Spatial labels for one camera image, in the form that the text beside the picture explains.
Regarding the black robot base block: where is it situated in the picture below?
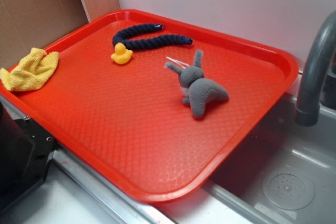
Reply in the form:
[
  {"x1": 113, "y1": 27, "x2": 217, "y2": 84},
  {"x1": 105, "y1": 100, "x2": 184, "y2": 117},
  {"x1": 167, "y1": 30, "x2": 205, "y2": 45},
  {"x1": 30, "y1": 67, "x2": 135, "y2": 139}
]
[{"x1": 1, "y1": 104, "x2": 55, "y2": 213}]

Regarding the yellow microfibre cloth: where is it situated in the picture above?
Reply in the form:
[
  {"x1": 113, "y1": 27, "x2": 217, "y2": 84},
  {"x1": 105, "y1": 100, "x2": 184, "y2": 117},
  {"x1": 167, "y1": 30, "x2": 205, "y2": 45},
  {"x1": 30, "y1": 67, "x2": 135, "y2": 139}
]
[{"x1": 1, "y1": 48, "x2": 59, "y2": 92}]

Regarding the red plastic tray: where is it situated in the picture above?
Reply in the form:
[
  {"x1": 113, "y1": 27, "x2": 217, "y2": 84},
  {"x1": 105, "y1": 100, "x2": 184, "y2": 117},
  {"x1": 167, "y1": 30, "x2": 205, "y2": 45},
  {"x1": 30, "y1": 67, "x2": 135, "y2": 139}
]
[{"x1": 1, "y1": 10, "x2": 299, "y2": 203}]

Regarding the grey plush bunny toy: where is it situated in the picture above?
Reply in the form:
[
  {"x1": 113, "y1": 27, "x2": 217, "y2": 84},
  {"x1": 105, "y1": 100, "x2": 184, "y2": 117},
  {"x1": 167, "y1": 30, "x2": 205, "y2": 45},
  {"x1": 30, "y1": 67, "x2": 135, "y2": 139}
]
[{"x1": 165, "y1": 50, "x2": 229, "y2": 119}]

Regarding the yellow rubber duck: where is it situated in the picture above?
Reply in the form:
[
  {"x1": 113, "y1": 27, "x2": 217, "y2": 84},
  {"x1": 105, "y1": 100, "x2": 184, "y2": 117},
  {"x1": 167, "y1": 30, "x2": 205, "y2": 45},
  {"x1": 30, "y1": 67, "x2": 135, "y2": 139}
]
[{"x1": 111, "y1": 42, "x2": 133, "y2": 65}]

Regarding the grey plastic sink basin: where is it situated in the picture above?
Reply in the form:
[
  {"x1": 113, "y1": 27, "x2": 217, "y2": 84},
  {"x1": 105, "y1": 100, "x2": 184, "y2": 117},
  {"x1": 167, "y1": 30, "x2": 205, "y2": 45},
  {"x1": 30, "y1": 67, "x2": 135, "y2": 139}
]
[{"x1": 157, "y1": 84, "x2": 335, "y2": 223}]

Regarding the grey curved faucet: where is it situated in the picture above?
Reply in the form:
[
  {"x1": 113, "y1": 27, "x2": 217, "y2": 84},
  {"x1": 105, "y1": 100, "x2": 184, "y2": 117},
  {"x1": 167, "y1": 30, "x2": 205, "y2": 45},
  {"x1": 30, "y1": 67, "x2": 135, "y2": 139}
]
[{"x1": 294, "y1": 12, "x2": 335, "y2": 126}]

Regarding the brown cardboard panel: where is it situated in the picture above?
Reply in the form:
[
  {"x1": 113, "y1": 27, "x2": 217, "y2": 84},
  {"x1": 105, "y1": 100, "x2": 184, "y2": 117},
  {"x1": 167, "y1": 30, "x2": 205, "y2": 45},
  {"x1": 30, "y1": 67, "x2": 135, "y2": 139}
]
[{"x1": 1, "y1": 0, "x2": 120, "y2": 68}]

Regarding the dark blue twisted rope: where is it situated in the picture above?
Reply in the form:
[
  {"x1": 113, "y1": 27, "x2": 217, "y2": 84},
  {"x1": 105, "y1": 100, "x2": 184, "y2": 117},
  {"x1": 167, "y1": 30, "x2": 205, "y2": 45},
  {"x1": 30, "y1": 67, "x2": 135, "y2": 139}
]
[{"x1": 112, "y1": 23, "x2": 194, "y2": 51}]

